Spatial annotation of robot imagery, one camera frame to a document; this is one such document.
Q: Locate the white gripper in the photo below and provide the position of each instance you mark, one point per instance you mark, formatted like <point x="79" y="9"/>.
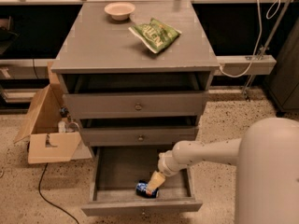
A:
<point x="165" y="165"/>

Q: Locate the blue pepsi can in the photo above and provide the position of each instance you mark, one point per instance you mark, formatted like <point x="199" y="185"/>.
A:
<point x="141" y="190"/>

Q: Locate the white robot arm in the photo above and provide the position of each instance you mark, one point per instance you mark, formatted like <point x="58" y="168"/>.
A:
<point x="266" y="158"/>

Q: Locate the grey bottom drawer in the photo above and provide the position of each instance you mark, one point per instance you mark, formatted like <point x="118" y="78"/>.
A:
<point x="116" y="174"/>

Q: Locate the grey drawer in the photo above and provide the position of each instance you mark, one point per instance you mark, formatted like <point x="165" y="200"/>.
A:
<point x="109" y="96"/>
<point x="116" y="174"/>
<point x="138" y="131"/>

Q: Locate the grey middle drawer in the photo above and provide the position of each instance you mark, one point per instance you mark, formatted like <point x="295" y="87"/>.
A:
<point x="138" y="131"/>

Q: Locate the grey top drawer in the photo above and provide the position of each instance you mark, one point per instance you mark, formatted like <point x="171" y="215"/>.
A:
<point x="109" y="96"/>

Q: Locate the grey drawer cabinet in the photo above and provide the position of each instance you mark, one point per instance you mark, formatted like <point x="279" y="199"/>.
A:
<point x="100" y="45"/>

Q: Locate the bottle in cardboard box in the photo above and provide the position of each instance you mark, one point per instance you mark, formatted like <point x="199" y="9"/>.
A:
<point x="62" y="124"/>

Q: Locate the open cardboard box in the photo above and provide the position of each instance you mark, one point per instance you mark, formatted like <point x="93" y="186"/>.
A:
<point x="40" y="128"/>

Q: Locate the green chip bag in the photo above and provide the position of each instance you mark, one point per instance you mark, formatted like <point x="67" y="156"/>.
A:
<point x="156" y="35"/>

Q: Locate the dark grey cart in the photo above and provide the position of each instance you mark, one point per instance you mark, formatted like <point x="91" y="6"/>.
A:
<point x="283" y="82"/>

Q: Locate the metal leaning pole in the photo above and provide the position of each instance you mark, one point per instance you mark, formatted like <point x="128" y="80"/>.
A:
<point x="258" y="54"/>

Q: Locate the white bowl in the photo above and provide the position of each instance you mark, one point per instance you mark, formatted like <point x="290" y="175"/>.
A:
<point x="119" y="11"/>

